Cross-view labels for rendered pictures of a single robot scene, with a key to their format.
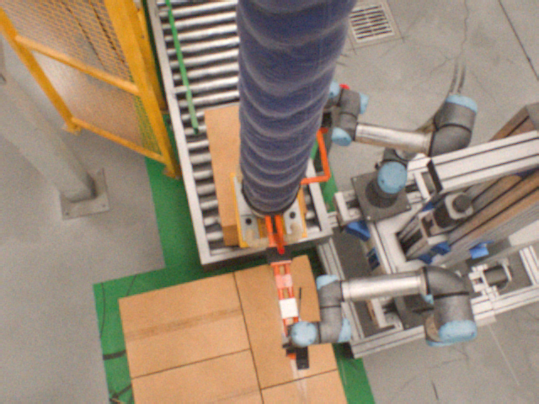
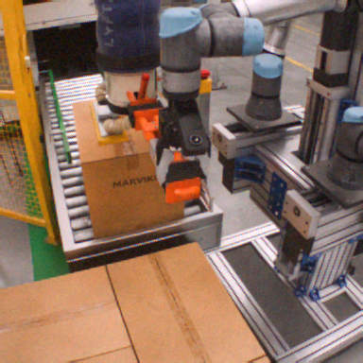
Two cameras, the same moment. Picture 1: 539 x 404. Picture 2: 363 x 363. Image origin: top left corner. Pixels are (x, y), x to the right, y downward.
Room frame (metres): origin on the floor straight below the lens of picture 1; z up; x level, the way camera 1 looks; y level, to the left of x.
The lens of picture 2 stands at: (-0.55, -0.18, 1.69)
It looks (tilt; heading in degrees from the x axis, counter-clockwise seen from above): 35 degrees down; 2
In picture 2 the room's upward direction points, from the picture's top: straight up
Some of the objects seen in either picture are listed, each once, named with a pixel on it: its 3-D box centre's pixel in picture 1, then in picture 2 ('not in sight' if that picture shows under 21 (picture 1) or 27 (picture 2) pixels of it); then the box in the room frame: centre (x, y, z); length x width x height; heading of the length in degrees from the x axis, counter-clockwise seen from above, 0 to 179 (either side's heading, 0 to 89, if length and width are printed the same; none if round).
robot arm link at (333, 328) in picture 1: (332, 326); (230, 35); (0.20, -0.25, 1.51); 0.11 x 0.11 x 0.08; 15
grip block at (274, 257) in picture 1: (279, 254); (146, 113); (0.48, -0.04, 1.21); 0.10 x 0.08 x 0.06; 109
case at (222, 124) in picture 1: (253, 175); (123, 159); (0.97, 0.15, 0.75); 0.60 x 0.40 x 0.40; 20
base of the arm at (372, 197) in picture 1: (383, 189); (265, 101); (0.88, -0.46, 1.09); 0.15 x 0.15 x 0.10
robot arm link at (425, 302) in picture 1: (433, 294); (361, 130); (0.43, -0.67, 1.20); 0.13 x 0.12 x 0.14; 15
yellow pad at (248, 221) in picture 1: (246, 207); (106, 115); (0.68, 0.13, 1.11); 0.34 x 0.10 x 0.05; 19
